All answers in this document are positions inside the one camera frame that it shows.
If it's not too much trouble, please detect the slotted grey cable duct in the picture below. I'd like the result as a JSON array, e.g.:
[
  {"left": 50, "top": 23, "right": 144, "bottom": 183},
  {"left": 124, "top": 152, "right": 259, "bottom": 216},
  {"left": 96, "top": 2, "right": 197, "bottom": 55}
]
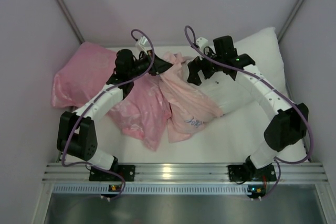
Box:
[{"left": 52, "top": 184, "right": 254, "bottom": 195}]

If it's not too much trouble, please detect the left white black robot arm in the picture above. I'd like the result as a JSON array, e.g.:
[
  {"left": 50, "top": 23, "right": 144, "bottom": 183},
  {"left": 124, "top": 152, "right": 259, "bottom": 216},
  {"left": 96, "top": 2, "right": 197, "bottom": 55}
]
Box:
[{"left": 57, "top": 49, "right": 172, "bottom": 174}]

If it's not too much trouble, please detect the right aluminium corner post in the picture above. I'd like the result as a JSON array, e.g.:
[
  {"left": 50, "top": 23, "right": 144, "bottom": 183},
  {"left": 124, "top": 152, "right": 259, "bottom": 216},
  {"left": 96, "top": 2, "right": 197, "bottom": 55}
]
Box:
[{"left": 277, "top": 0, "right": 306, "bottom": 43}]

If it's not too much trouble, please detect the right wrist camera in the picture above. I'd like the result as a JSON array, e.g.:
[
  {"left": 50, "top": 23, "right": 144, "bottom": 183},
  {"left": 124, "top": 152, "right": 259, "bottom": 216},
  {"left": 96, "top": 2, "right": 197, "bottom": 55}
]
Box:
[{"left": 196, "top": 37, "right": 209, "bottom": 51}]

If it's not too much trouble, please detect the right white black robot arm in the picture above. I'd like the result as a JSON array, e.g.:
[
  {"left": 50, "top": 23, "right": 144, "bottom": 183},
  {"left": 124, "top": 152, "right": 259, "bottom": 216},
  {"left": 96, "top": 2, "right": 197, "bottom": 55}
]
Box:
[{"left": 188, "top": 36, "right": 312, "bottom": 182}]

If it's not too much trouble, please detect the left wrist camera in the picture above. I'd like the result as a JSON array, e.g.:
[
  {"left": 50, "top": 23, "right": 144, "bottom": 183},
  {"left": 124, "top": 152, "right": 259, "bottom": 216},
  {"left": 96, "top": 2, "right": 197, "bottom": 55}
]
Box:
[{"left": 135, "top": 36, "right": 150, "bottom": 51}]

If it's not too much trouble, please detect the white pillow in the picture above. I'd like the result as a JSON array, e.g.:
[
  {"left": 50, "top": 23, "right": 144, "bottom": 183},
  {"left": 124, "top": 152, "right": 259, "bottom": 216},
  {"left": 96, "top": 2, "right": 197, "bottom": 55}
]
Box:
[{"left": 183, "top": 26, "right": 287, "bottom": 116}]

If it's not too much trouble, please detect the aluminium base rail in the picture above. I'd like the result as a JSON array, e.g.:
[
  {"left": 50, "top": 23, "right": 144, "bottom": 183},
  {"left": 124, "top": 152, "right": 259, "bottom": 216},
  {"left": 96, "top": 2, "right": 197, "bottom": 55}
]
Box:
[{"left": 43, "top": 163, "right": 328, "bottom": 184}]

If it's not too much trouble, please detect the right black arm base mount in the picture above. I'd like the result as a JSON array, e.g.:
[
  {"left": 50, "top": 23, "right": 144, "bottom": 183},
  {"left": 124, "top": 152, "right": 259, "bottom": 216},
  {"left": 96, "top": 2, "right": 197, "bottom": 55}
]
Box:
[{"left": 227, "top": 165, "right": 260, "bottom": 185}]

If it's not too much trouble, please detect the left aluminium corner post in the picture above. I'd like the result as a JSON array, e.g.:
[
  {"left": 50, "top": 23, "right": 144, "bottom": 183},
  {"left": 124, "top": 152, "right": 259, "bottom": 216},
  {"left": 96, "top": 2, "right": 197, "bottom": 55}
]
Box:
[{"left": 55, "top": 0, "right": 85, "bottom": 44}]

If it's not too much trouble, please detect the purple princess print pillowcase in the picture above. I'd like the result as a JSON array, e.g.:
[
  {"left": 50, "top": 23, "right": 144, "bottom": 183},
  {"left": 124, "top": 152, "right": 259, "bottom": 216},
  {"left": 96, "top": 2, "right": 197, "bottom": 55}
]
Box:
[{"left": 159, "top": 52, "right": 224, "bottom": 143}]

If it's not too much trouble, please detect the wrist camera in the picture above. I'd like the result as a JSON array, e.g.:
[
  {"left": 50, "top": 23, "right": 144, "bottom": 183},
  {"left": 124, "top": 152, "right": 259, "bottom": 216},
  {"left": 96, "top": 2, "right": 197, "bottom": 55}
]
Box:
[
  {"left": 196, "top": 37, "right": 209, "bottom": 51},
  {"left": 135, "top": 36, "right": 150, "bottom": 51}
]

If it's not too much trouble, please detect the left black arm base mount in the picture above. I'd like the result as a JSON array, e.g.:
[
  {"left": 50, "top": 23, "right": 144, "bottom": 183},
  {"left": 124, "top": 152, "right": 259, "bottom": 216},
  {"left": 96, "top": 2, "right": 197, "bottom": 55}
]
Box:
[{"left": 89, "top": 164, "right": 135, "bottom": 182}]

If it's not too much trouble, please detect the pink rose pattern pillow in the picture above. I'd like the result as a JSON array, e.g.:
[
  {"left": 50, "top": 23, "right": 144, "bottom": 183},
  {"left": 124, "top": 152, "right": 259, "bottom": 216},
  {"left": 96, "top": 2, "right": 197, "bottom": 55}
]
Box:
[{"left": 51, "top": 42, "right": 171, "bottom": 151}]

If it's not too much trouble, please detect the aluminium corner post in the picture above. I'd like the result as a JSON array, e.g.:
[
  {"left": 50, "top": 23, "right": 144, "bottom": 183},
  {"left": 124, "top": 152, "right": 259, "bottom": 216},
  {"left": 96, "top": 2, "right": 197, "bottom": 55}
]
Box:
[
  {"left": 277, "top": 0, "right": 306, "bottom": 43},
  {"left": 55, "top": 0, "right": 85, "bottom": 44}
]

